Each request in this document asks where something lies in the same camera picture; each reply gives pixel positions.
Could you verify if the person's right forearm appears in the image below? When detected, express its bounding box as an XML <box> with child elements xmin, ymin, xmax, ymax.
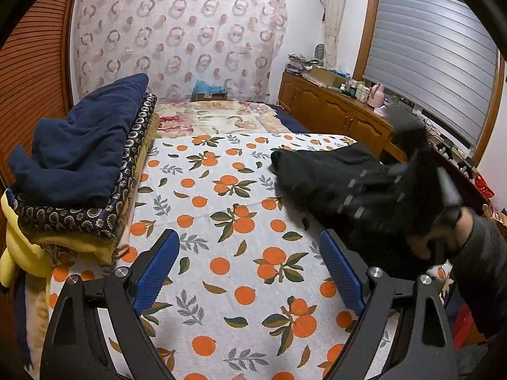
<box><xmin>447</xmin><ymin>216</ymin><xmax>507</xmax><ymax>337</ymax></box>

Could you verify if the red basket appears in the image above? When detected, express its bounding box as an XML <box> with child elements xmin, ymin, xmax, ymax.
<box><xmin>472</xmin><ymin>172</ymin><xmax>497</xmax><ymax>199</ymax></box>

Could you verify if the wooden window frame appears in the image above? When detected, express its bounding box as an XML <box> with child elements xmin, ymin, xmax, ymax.
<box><xmin>352</xmin><ymin>0</ymin><xmax>506</xmax><ymax>177</ymax></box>

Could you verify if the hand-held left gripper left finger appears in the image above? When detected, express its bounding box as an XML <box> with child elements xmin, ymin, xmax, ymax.
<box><xmin>40</xmin><ymin>229</ymin><xmax>181</xmax><ymax>380</ymax></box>

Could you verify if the folded paisley quilt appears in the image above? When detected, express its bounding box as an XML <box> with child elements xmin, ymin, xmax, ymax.
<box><xmin>6</xmin><ymin>93</ymin><xmax>157</xmax><ymax>252</ymax></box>

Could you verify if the wooden cabinet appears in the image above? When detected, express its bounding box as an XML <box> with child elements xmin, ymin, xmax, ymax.
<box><xmin>278</xmin><ymin>72</ymin><xmax>408</xmax><ymax>164</ymax></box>

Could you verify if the pile of folded clothes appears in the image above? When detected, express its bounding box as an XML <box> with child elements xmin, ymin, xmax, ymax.
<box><xmin>286</xmin><ymin>53</ymin><xmax>322</xmax><ymax>74</ymax></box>

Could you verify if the small cardboard box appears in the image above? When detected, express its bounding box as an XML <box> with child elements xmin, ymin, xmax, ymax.
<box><xmin>191</xmin><ymin>91</ymin><xmax>229</xmax><ymax>103</ymax></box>

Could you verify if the black shirt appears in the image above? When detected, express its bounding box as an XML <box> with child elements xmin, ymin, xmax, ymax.
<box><xmin>270</xmin><ymin>142</ymin><xmax>440</xmax><ymax>282</ymax></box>

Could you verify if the circle print curtain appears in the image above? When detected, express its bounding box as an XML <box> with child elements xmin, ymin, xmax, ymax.
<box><xmin>71</xmin><ymin>0</ymin><xmax>288</xmax><ymax>104</ymax></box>

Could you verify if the grey window blind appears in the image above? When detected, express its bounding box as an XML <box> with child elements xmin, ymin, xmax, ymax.
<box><xmin>362</xmin><ymin>0</ymin><xmax>500</xmax><ymax>148</ymax></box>

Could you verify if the blue plastic bag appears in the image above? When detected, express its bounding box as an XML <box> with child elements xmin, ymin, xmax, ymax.
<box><xmin>193</xmin><ymin>80</ymin><xmax>227</xmax><ymax>94</ymax></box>

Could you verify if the floral bed sheet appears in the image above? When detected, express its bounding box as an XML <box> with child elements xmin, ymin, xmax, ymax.
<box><xmin>152</xmin><ymin>101</ymin><xmax>294</xmax><ymax>139</ymax></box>

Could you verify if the navy bed blanket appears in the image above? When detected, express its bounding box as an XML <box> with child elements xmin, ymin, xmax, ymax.
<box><xmin>269</xmin><ymin>104</ymin><xmax>311</xmax><ymax>134</ymax></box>

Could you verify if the yellow plush toy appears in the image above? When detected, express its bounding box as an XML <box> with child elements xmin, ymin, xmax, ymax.
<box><xmin>0</xmin><ymin>189</ymin><xmax>53</xmax><ymax>311</ymax></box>

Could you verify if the pink kettle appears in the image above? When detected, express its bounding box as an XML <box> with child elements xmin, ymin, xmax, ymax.
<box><xmin>367</xmin><ymin>83</ymin><xmax>387</xmax><ymax>108</ymax></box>

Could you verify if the lace curtain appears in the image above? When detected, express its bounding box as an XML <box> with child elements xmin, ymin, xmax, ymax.
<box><xmin>323</xmin><ymin>0</ymin><xmax>350</xmax><ymax>70</ymax></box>

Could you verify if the folded navy quilt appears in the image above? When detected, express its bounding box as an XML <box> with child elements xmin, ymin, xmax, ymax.
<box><xmin>9</xmin><ymin>73</ymin><xmax>150</xmax><ymax>208</ymax></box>

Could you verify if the orange print bed sheet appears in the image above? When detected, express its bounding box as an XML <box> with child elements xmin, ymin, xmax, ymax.
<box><xmin>49</xmin><ymin>132</ymin><xmax>456</xmax><ymax>380</ymax></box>

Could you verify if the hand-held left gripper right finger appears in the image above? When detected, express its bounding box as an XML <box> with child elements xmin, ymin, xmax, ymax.
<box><xmin>319</xmin><ymin>229</ymin><xmax>460</xmax><ymax>380</ymax></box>

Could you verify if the folded tan quilt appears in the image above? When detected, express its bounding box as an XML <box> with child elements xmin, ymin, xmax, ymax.
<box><xmin>40</xmin><ymin>113</ymin><xmax>160</xmax><ymax>265</ymax></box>

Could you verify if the person's right hand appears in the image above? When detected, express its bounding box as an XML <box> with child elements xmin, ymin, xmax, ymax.
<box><xmin>408</xmin><ymin>206</ymin><xmax>473</xmax><ymax>264</ymax></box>

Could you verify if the open cardboard box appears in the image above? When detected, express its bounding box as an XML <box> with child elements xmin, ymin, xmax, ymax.
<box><xmin>306</xmin><ymin>66</ymin><xmax>342</xmax><ymax>88</ymax></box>

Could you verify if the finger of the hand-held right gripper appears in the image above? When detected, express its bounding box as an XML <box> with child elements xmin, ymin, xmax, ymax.
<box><xmin>344</xmin><ymin>162</ymin><xmax>408</xmax><ymax>191</ymax></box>
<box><xmin>335</xmin><ymin>192</ymin><xmax>408</xmax><ymax>222</ymax></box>

